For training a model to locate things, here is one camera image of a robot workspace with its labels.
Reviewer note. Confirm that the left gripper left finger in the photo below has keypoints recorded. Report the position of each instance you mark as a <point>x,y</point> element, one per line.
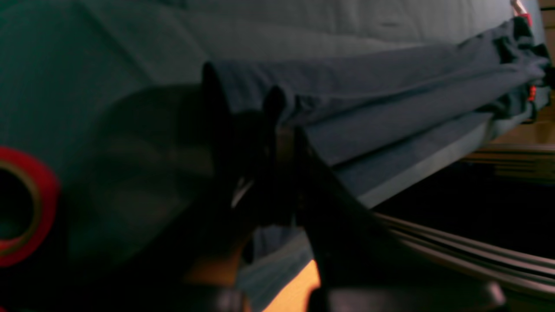
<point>162,199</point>

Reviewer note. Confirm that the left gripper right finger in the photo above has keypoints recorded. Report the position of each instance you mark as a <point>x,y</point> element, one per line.
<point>362,266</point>

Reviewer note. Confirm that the dark blue T-shirt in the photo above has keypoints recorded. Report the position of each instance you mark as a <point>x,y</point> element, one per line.
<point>356,108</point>

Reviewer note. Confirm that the red tape roll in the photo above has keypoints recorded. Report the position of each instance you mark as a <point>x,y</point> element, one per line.
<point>27,185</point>

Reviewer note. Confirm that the light blue table cloth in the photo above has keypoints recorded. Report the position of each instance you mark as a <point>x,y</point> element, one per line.
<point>64,61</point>

